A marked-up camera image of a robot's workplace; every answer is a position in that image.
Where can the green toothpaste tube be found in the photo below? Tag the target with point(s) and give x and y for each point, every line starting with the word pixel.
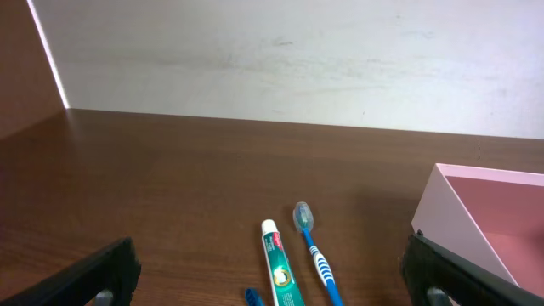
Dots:
pixel 284 287

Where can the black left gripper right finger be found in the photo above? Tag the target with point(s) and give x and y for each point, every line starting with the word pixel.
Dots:
pixel 433 275

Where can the blue pen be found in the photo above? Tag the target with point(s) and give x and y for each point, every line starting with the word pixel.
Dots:
pixel 253 298

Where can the blue white toothbrush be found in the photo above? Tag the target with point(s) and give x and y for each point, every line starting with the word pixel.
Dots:
pixel 304 222

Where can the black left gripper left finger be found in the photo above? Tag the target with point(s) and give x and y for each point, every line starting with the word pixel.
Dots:
pixel 114 268

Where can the white box pink inside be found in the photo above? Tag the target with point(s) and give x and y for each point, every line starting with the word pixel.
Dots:
pixel 491 217

